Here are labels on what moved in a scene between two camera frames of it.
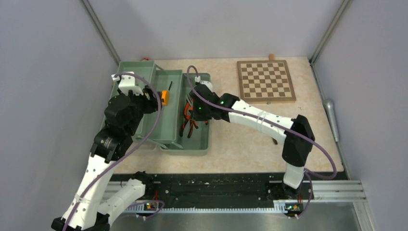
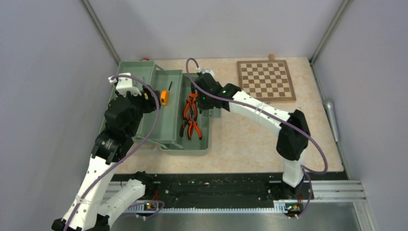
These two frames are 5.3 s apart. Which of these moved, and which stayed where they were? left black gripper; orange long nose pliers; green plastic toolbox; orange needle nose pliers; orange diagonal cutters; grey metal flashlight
Moved: orange needle nose pliers; orange long nose pliers
Stayed: green plastic toolbox; left black gripper; orange diagonal cutters; grey metal flashlight
